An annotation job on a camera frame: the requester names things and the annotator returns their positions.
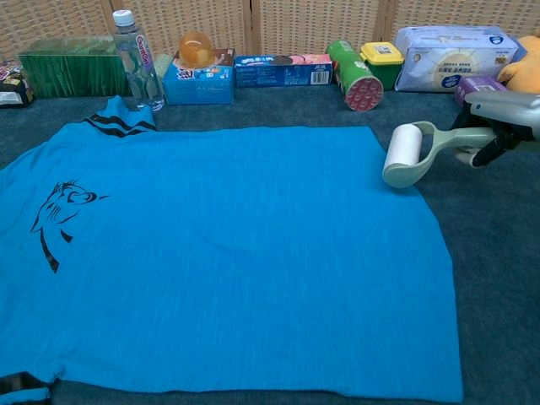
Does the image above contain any pale green lint roller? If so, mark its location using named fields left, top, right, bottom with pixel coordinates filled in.
left=381, top=121, right=498, bottom=190

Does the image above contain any purple black snack bag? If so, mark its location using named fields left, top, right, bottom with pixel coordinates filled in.
left=0, top=59, right=35, bottom=110

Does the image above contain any green container yellow lid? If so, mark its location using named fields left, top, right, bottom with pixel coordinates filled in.
left=359, top=40, right=406, bottom=91

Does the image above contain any blue snack carton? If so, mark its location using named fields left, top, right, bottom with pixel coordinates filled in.
left=162, top=48, right=236, bottom=106

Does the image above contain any blue pink cookie box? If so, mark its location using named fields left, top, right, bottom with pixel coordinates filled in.
left=233, top=53, right=334, bottom=89

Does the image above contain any woven folding screen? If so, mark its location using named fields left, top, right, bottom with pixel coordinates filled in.
left=0, top=0, right=540, bottom=64

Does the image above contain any white wet wipes pack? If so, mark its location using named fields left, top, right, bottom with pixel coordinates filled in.
left=394, top=24, right=524, bottom=94

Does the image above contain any blue cat print t-shirt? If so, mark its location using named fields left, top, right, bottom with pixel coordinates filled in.
left=0, top=94, right=465, bottom=405

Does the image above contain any orange plush toy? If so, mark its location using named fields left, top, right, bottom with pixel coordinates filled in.
left=496, top=35, right=540, bottom=94

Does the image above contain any clear plastic water bottle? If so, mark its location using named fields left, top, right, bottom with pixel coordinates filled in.
left=111, top=8, right=166, bottom=113

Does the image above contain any green grass print box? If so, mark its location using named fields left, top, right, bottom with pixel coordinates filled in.
left=17, top=35, right=132, bottom=100

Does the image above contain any dark blue table mat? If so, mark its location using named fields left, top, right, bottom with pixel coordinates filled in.
left=0, top=86, right=540, bottom=405

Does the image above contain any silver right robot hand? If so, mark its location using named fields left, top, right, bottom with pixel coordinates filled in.
left=450, top=90, right=540, bottom=169

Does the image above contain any orange jelly cup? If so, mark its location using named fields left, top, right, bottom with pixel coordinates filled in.
left=177, top=30, right=215, bottom=68

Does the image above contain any small purple box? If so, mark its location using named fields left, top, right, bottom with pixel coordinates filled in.
left=454, top=75, right=510, bottom=106

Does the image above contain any green chips can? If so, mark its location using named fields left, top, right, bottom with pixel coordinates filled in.
left=325, top=39, right=385, bottom=113

